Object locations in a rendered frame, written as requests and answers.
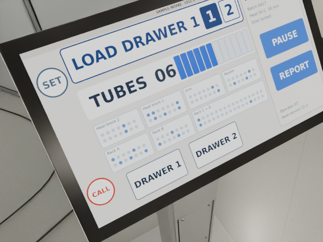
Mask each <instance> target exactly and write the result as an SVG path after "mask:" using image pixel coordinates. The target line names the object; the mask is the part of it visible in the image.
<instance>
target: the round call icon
mask: <svg viewBox="0 0 323 242"><path fill-rule="evenodd" d="M81 187H82V189H83V191H84V193H85V196H86V198H87V200H88V202H89V204H90V207H91V209H92V211H93V212H94V211H96V210H98V209H99V208H101V207H103V206H105V205H107V204H109V203H111V202H113V201H115V200H117V199H119V198H120V196H119V193H118V191H117V189H116V186H115V184H114V182H113V180H112V177H111V175H110V173H109V172H107V173H105V174H103V175H101V176H99V177H97V178H95V179H93V180H90V181H88V182H86V183H84V184H82V185H81Z"/></svg>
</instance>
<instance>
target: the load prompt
mask: <svg viewBox="0 0 323 242"><path fill-rule="evenodd" d="M243 21H245V20H244V17H243V13H242V11H241V8H240V5H239V2H238V0H204V1H201V2H198V3H195V4H192V5H189V6H186V7H183V8H181V9H178V10H175V11H172V12H168V13H165V14H162V15H159V16H156V17H153V18H150V19H148V20H145V21H142V22H139V23H136V24H133V25H130V26H127V27H124V28H121V29H118V30H115V31H112V32H109V33H106V34H103V35H101V36H97V37H94V38H91V39H88V40H85V41H82V42H79V43H76V44H73V45H70V46H67V47H64V48H61V49H58V52H59V54H60V56H61V59H62V61H63V63H64V65H65V68H66V70H67V72H68V74H69V77H70V79H71V81H72V84H73V85H75V84H78V83H80V82H83V81H86V80H88V79H91V78H94V77H96V76H99V75H102V74H104V73H107V72H110V71H113V70H115V69H118V68H121V67H123V66H126V65H129V64H131V63H134V62H136V61H139V60H142V59H145V58H147V57H150V56H153V55H155V54H158V53H161V52H163V51H166V50H168V49H171V48H174V47H177V46H179V45H182V44H184V43H187V42H190V41H192V40H195V39H198V38H200V37H203V36H206V35H209V34H211V33H214V32H217V31H219V30H222V29H225V28H227V27H230V26H233V25H235V24H238V23H240V22H243Z"/></svg>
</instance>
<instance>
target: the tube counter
mask: <svg viewBox="0 0 323 242"><path fill-rule="evenodd" d="M253 52H255V51H254V48H253V45H252V42H251V39H250V36H249V33H248V29H247V27H244V28H242V29H239V30H236V31H234V32H231V33H229V34H227V35H224V36H221V37H218V38H216V39H213V40H211V41H208V42H205V43H203V44H200V45H197V46H195V47H192V48H189V49H187V50H184V51H182V52H179V53H176V54H174V55H172V56H169V57H166V58H164V59H161V60H158V61H156V62H153V63H150V64H149V66H150V69H151V71H152V74H153V77H154V79H155V82H156V84H157V87H158V90H159V91H161V90H164V89H166V88H168V87H171V86H173V85H176V84H178V83H180V82H183V81H185V80H188V79H190V78H192V77H195V76H197V75H200V74H202V73H205V72H207V71H210V70H212V69H214V68H217V67H219V66H222V65H224V64H226V63H229V62H231V61H234V60H236V59H239V58H241V57H243V56H246V55H248V54H250V53H253Z"/></svg>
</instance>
